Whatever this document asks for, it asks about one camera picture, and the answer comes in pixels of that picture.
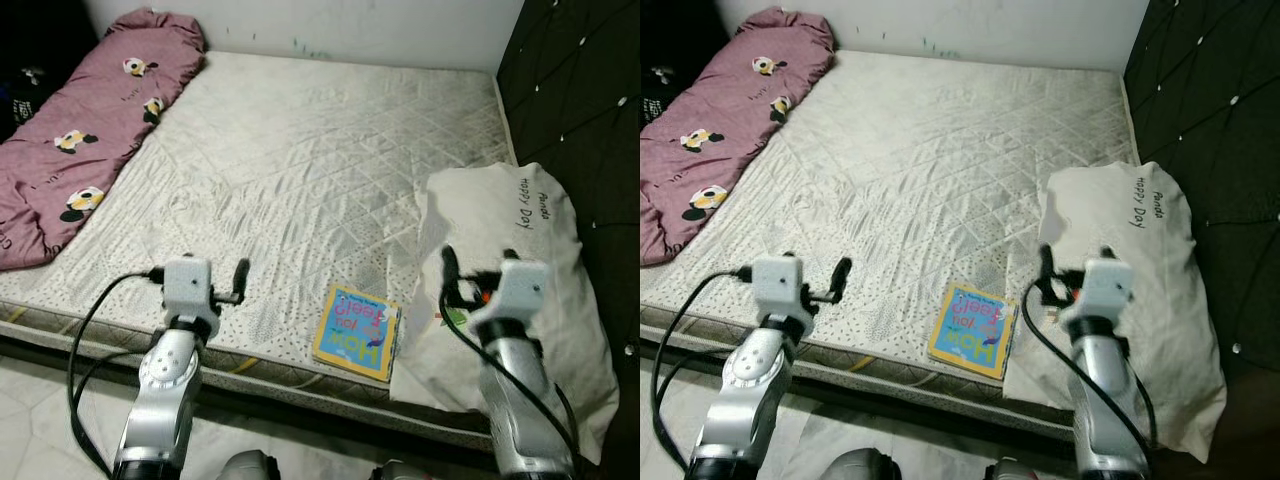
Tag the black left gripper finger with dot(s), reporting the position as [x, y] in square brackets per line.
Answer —
[841, 275]
[241, 275]

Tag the white pillow with green tree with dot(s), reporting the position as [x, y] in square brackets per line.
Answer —
[1130, 210]
[520, 220]

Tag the colourful children's book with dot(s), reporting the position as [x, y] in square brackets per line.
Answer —
[355, 335]
[970, 332]

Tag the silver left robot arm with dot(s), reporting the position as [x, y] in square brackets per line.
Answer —
[165, 390]
[745, 390]

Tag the grey quilted mattress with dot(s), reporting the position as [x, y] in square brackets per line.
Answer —
[300, 150]
[920, 150]

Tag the black tufted headboard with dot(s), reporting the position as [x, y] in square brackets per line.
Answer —
[580, 100]
[1210, 100]

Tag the grey left robot leg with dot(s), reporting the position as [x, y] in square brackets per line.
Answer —
[855, 467]
[248, 468]

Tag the pink quilt with cartoon print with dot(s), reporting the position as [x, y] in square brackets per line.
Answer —
[720, 130]
[90, 130]

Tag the black bag with white print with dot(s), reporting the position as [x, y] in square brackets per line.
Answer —
[665, 90]
[30, 100]

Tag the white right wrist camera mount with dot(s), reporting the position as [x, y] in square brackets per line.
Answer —
[520, 290]
[1105, 288]

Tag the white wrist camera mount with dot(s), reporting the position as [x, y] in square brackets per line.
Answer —
[778, 285]
[188, 285]
[1105, 288]
[520, 290]

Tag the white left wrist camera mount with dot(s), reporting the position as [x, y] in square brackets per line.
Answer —
[778, 285]
[188, 285]

